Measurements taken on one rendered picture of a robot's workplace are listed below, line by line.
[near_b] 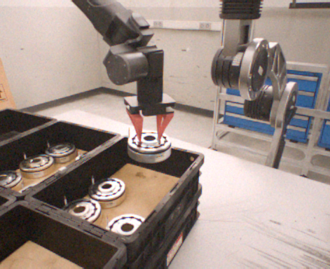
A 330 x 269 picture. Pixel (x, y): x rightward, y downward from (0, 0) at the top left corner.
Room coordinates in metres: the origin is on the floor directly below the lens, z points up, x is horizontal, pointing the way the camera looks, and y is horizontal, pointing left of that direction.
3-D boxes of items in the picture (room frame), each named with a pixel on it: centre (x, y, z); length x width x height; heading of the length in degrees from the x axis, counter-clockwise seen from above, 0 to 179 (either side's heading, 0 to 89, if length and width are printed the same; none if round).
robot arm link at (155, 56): (0.59, 0.03, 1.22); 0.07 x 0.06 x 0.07; 144
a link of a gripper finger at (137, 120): (0.59, 0.04, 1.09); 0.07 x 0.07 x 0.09; 23
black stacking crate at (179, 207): (0.63, 0.10, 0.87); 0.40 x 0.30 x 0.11; 152
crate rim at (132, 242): (0.63, 0.10, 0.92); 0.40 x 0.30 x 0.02; 152
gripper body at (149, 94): (0.60, 0.03, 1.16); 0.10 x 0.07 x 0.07; 113
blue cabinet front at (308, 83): (2.27, -0.86, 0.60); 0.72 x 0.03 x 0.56; 54
